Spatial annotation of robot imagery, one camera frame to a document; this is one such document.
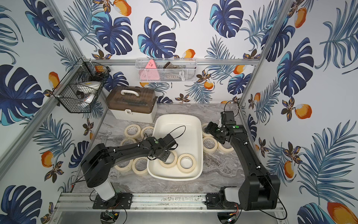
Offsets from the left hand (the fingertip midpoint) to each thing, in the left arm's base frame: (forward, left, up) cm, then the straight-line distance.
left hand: (163, 153), depth 86 cm
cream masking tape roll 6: (+17, -26, -1) cm, 30 cm away
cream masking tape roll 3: (+10, +26, -3) cm, 28 cm away
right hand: (+10, -27, +12) cm, 31 cm away
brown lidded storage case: (+27, +24, +14) cm, 39 cm away
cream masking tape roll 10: (-9, -14, -3) cm, 17 cm away
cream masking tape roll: (+13, +22, -4) cm, 25 cm away
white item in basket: (+23, +47, +27) cm, 59 cm away
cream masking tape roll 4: (-11, +15, -4) cm, 19 cm away
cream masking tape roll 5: (-9, +20, -2) cm, 22 cm away
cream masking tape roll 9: (-7, -4, -2) cm, 8 cm away
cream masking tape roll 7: (+6, -30, -3) cm, 30 cm away
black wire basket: (+17, +53, +30) cm, 63 cm away
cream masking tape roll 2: (+18, +18, -3) cm, 26 cm away
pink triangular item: (+41, +12, +29) cm, 52 cm away
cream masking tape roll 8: (+7, -39, -3) cm, 39 cm away
